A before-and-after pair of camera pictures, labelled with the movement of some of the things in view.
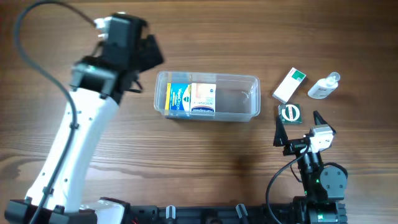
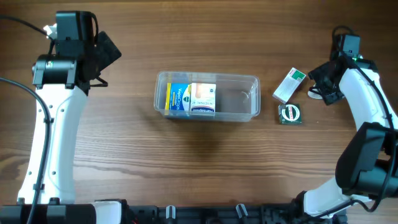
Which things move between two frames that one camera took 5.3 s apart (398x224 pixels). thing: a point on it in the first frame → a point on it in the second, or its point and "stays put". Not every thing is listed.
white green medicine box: x=289 y=85 stays put
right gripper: x=298 y=146 → x=324 y=82
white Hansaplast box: x=203 y=99 stays put
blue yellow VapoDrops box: x=178 y=97 stays put
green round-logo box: x=290 y=113 stays put
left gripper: x=152 y=52 → x=109 y=52
